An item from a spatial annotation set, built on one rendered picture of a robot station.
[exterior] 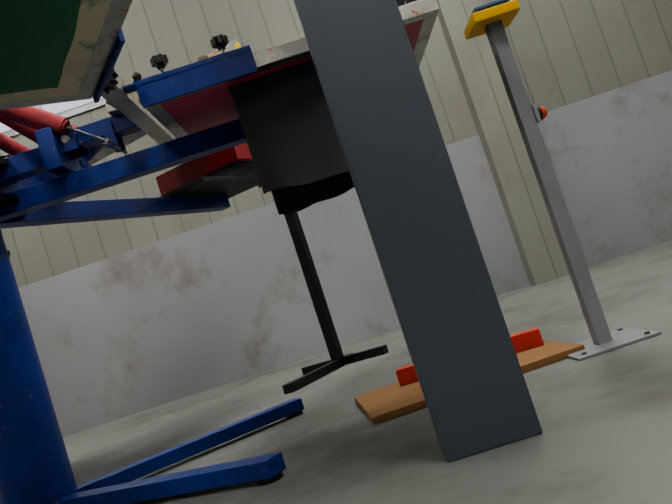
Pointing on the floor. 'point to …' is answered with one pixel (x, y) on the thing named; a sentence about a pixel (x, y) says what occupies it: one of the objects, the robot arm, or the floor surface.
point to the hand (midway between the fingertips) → (416, 42)
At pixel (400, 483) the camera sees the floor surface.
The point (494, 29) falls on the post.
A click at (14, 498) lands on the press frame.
